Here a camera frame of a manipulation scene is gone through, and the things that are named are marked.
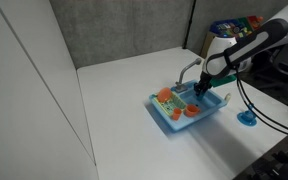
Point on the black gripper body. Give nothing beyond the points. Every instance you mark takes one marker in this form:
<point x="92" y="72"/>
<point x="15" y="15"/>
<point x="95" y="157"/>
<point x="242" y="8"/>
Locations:
<point x="204" y="80"/>

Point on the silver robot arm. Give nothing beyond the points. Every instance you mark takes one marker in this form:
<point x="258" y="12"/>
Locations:
<point x="250" y="43"/>

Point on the light blue toy sink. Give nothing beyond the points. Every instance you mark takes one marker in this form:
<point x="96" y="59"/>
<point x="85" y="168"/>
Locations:
<point x="182" y="125"/>

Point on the green box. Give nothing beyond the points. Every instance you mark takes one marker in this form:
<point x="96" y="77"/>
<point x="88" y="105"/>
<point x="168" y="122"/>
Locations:
<point x="225" y="81"/>

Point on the grey toy faucet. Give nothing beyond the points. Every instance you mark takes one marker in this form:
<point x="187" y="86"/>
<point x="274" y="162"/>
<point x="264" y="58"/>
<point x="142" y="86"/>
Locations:
<point x="184" y="71"/>

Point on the beige sponge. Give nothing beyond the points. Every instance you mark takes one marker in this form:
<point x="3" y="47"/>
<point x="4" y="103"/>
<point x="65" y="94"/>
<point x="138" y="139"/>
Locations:
<point x="228" y="97"/>

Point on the yellow green dish rack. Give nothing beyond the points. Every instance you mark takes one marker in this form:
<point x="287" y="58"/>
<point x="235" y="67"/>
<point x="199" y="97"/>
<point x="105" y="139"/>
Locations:
<point x="170" y="106"/>

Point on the orange toy plate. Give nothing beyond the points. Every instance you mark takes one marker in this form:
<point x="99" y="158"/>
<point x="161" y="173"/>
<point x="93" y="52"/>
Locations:
<point x="164" y="95"/>

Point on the blue toy plate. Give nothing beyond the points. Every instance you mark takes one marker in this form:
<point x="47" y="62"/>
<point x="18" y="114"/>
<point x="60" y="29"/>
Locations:
<point x="247" y="122"/>

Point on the black stand pole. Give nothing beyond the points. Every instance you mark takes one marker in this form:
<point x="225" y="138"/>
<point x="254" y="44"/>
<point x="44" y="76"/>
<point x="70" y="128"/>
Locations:
<point x="189" y="23"/>

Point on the colourful toy shelf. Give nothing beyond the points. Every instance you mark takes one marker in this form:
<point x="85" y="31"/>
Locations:
<point x="234" y="28"/>

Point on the black equipment rack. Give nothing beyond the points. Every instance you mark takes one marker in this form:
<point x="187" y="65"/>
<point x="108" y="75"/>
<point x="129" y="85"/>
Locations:
<point x="277" y="160"/>

